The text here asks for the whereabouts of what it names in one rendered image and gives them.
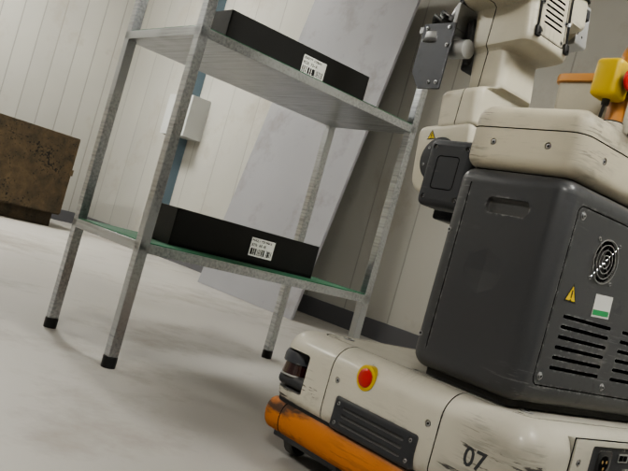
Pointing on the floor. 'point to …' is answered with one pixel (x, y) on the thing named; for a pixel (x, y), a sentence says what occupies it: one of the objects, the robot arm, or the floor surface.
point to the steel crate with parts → (34, 169)
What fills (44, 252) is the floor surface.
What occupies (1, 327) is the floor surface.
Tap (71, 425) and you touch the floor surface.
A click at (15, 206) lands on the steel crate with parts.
